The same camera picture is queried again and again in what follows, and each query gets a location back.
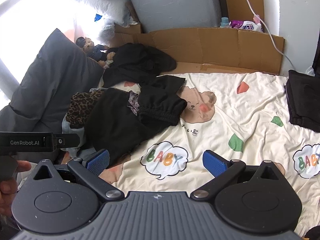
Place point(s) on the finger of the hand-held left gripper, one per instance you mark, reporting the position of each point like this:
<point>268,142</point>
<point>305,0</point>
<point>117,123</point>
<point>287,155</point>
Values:
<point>70,141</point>

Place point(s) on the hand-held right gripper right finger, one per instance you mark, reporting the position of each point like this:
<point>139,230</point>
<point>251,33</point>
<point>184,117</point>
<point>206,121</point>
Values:
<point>213,162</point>

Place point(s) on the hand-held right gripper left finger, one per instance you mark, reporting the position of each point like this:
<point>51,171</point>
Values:
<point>98,161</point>

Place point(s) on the black bear-print garment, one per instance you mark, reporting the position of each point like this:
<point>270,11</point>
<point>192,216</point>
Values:
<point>112,130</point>

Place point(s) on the person's left hand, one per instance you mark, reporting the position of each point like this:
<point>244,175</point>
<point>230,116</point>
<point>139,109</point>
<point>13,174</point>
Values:
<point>23,166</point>

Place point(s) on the grey-blue sweatshirt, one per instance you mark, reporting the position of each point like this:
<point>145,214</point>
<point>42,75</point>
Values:
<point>68,130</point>

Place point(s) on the cream printed bedsheet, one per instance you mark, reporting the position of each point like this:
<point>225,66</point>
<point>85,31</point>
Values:
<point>225,130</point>

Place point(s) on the leopard print garment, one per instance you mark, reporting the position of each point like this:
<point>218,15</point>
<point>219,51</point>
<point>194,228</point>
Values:
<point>80,107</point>

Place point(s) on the dark grey pillow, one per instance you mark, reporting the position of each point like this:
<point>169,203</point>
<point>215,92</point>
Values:
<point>50,80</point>

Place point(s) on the small brown teddy bear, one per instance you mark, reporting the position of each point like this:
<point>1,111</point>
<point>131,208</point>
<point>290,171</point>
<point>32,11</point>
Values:
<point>108,58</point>

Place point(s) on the teddy bear in uniform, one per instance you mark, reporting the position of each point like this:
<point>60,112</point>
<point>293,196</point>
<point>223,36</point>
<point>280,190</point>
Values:
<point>88,46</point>

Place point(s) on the black hoodie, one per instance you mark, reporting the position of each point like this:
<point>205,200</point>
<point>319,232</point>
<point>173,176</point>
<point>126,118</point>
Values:
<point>137,62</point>

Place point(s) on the folded black sweatpants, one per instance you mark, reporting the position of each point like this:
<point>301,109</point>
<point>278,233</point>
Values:
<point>305,100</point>

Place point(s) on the flattened brown cardboard box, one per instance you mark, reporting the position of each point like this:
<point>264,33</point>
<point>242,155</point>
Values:
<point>200,45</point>

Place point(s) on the white plush pillow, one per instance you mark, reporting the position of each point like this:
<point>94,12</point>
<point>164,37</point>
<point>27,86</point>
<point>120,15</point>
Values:
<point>110,10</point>

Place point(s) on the purple and white refill pouch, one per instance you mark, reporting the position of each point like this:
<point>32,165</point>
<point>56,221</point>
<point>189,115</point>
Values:
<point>243,26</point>

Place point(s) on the blue-capped bottle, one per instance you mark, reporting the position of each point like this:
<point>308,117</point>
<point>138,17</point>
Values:
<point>224,22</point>

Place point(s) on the upright brown cardboard panel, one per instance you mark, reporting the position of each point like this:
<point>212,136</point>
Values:
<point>232,7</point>

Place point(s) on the grey plastic-wrapped mattress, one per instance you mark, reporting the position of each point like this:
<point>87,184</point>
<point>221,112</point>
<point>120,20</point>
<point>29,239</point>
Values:
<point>175,5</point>

